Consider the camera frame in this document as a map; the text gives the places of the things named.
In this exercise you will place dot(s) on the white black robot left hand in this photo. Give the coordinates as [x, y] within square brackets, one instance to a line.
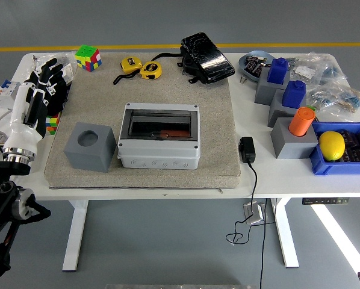
[20, 135]

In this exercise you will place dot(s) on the grey plastic junction box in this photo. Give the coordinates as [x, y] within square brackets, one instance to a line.
[159, 156]

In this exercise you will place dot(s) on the smoky transparent box lid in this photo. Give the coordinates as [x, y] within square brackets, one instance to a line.
[168, 120]

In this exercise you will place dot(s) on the orange cylinder battery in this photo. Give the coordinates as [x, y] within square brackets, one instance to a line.
[175, 133]
[300, 122]

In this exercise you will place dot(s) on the small white box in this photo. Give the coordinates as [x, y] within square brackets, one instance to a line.
[68, 73]

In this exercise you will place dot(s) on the black printed battery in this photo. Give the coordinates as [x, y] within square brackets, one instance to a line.
[252, 60]
[256, 69]

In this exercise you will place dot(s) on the multicolour puzzle cube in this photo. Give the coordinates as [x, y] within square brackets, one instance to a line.
[53, 123]
[88, 58]

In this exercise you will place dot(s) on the white blue circuit breaker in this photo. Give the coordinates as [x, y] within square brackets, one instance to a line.
[5, 94]

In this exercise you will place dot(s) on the black cloth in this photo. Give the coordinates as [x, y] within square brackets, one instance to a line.
[61, 96]

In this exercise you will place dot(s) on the grey holder block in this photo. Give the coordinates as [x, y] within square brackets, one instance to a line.
[279, 111]
[265, 90]
[291, 147]
[86, 159]

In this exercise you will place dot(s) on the thin metal tool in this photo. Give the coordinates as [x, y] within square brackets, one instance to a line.
[34, 60]

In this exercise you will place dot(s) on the black table control panel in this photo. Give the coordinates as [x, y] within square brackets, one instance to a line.
[324, 201]

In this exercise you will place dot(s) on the clear bag of screws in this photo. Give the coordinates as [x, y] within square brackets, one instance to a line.
[64, 58]

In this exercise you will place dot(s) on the blue plastic bin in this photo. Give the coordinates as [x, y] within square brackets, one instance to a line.
[333, 168]

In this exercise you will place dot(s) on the yellow tape measure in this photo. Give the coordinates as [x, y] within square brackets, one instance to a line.
[130, 64]
[151, 70]

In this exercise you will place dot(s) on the yellow lemon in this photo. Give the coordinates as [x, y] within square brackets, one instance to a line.
[332, 146]

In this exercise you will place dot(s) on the black power adapter plug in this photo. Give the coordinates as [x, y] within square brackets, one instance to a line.
[247, 149]

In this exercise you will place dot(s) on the small green item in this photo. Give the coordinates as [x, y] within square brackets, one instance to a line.
[312, 107]

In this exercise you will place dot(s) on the clear bag of small parts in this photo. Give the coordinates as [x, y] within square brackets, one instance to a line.
[350, 99]
[320, 97]

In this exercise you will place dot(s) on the grey-brown mat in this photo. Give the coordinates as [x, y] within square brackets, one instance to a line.
[216, 135]

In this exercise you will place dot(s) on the blue bottle-shaped block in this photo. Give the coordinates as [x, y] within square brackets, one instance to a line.
[293, 94]
[277, 72]

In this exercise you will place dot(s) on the glossy black case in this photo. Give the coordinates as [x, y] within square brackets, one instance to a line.
[210, 57]

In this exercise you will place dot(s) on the clear bag of blue parts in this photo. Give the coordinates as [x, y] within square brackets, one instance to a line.
[332, 73]

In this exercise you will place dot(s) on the clear bag with white label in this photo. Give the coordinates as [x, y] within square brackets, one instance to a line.
[305, 72]

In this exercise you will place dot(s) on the small metal clip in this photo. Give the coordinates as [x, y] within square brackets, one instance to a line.
[243, 79]

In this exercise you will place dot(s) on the light blue dish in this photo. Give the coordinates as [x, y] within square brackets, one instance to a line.
[243, 67]

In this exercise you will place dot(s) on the silver floor bracket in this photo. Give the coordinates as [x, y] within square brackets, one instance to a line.
[255, 215]

